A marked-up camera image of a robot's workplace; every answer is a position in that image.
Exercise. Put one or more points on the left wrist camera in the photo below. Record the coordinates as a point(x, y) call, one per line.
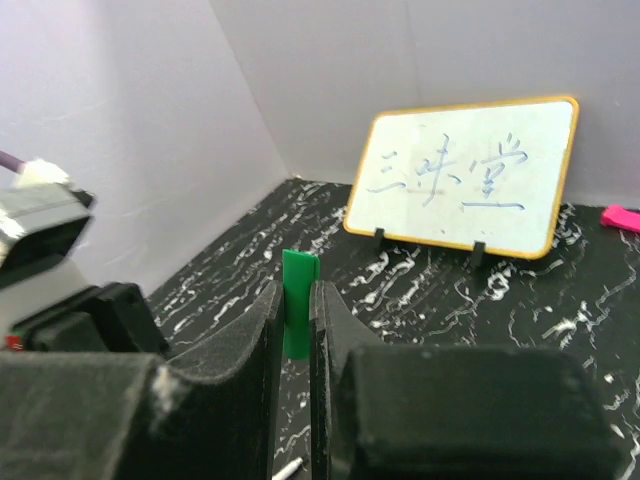
point(43, 214)

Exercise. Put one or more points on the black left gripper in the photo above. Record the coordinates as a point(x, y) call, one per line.
point(114, 317)

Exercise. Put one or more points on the green pen cap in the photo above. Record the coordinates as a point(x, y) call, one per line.
point(300, 271)

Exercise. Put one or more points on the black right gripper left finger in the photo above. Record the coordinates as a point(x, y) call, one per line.
point(207, 413)

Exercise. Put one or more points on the yellow framed whiteboard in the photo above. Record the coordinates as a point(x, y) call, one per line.
point(490, 174)

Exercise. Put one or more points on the green white pen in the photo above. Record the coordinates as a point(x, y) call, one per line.
point(289, 470)

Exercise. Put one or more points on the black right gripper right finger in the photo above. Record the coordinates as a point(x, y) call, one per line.
point(382, 411)

